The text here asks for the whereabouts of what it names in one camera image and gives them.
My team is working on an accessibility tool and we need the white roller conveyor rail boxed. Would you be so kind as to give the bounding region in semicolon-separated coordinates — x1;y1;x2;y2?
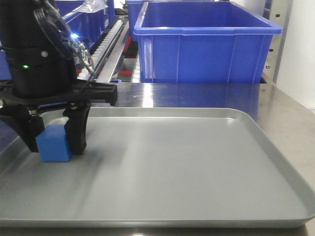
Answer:
77;20;124;81

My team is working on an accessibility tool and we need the blue plastic bin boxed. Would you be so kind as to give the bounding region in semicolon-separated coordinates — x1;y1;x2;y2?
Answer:
134;0;283;84
0;0;106;83

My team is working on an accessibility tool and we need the grey metal tray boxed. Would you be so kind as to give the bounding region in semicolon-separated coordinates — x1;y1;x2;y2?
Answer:
0;108;315;228

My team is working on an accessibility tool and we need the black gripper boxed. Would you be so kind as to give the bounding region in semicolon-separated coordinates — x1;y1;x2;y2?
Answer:
0;80;118;155

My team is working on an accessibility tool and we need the blue foam cube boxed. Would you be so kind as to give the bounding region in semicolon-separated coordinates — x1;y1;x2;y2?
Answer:
36;125;72;162

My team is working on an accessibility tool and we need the clear plastic bag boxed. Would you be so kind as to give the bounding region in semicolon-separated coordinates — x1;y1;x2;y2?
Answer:
73;0;108;13

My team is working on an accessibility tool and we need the grey metal shelf upright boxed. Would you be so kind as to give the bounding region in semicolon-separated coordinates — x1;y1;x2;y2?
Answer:
263;0;293;85

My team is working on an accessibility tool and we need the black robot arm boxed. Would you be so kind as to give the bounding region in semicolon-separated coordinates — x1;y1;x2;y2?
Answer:
0;0;118;155

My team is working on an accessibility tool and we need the blue plastic bin left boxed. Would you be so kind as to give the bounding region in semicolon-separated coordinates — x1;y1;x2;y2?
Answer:
0;0;106;83

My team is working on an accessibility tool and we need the blue plastic bin right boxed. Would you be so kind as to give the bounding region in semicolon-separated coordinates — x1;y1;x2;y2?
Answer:
134;0;283;84

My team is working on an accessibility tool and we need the cable bundle on arm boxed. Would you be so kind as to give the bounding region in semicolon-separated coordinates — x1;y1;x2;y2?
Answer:
33;0;96;77

